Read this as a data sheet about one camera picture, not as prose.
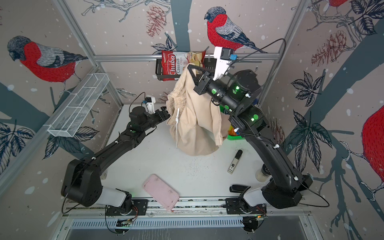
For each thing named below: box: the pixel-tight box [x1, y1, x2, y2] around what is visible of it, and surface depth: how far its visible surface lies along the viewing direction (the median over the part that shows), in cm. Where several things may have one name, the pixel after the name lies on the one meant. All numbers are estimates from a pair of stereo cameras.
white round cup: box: [255, 163, 272, 183], surface depth 79 cm
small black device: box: [229, 185, 251, 195], surface depth 80 cm
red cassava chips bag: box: [161, 50, 206, 81], surface depth 89 cm
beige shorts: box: [167, 64, 232, 156], surface depth 59 cm
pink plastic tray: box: [143, 173, 180, 211], surface depth 78 cm
